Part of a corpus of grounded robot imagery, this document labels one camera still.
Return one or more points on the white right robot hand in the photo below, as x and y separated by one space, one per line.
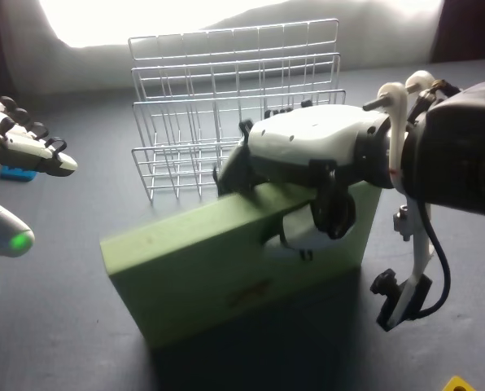
307 134

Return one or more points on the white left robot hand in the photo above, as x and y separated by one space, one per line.
18 142

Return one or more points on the light green book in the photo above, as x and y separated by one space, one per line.
185 264

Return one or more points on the blue square block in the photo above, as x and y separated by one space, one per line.
16 175

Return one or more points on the grey table cloth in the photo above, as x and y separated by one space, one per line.
63 326

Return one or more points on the yellow triangle block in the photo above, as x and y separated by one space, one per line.
468 387

